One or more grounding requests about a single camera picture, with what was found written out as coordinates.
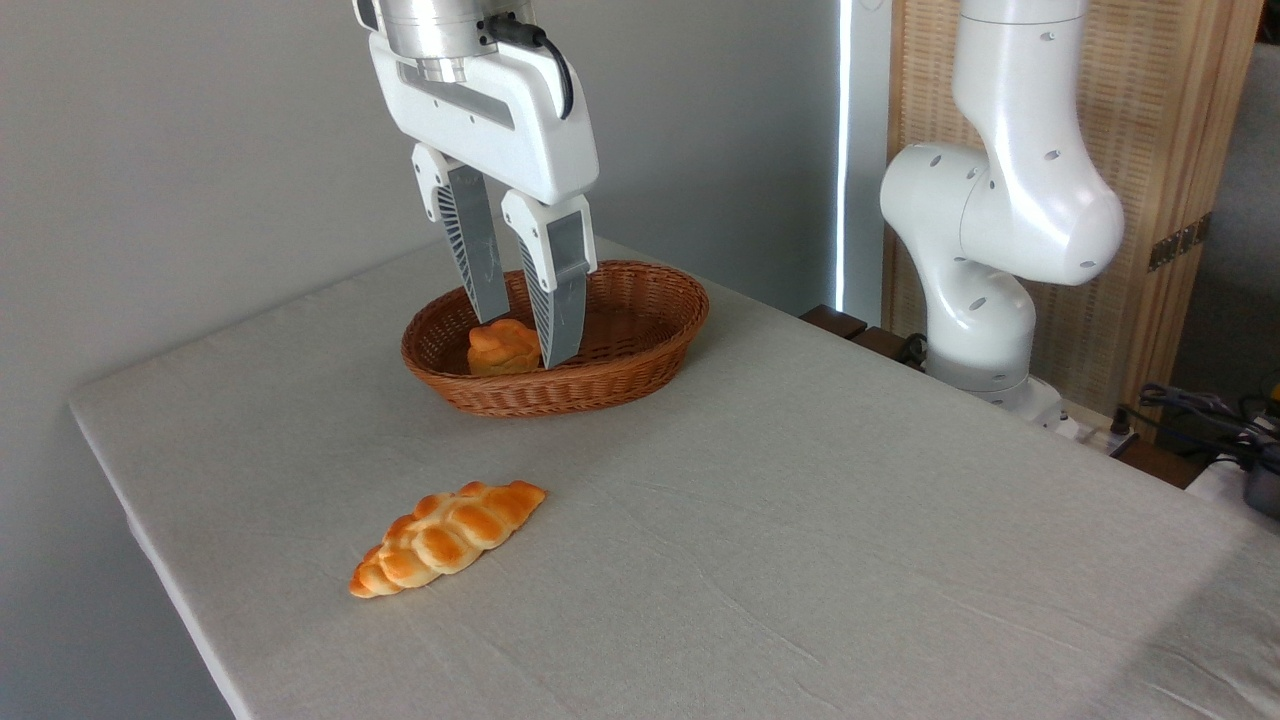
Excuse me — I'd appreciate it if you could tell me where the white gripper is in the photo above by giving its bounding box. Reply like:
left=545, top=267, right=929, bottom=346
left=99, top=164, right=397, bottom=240
left=368, top=30, right=601, bottom=369

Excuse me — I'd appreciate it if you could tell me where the long braided bread loaf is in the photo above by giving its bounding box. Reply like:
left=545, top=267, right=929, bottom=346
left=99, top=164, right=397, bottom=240
left=348, top=480, right=549, bottom=600

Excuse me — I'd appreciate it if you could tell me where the small round bread roll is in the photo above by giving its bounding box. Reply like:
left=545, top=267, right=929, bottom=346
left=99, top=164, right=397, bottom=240
left=467, top=319, right=542, bottom=378

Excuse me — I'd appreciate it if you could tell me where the brown oval wicker basket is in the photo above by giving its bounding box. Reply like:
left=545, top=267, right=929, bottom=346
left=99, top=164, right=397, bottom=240
left=401, top=260, right=711, bottom=418

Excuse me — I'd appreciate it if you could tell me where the beige tablecloth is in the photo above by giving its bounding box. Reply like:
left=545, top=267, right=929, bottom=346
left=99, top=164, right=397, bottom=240
left=68, top=235, right=1280, bottom=720

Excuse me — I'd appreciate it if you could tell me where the white power strip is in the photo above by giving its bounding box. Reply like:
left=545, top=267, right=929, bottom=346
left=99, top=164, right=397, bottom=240
left=1045, top=398, right=1141, bottom=457

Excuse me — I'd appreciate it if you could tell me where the dark metal screen hinge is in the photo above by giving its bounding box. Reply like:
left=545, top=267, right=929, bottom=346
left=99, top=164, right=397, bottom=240
left=1148, top=212, right=1213, bottom=273

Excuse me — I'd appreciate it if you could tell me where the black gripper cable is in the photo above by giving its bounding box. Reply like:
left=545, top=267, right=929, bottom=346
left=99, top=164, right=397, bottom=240
left=483, top=14, right=576, bottom=121

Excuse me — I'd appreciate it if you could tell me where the white vertical frame strip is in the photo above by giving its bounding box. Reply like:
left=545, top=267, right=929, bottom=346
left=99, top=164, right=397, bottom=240
left=835, top=0, right=893, bottom=323

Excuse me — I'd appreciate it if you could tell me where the black cable bundle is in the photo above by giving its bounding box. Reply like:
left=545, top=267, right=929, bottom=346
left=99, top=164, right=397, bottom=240
left=1112, top=383, right=1280, bottom=471

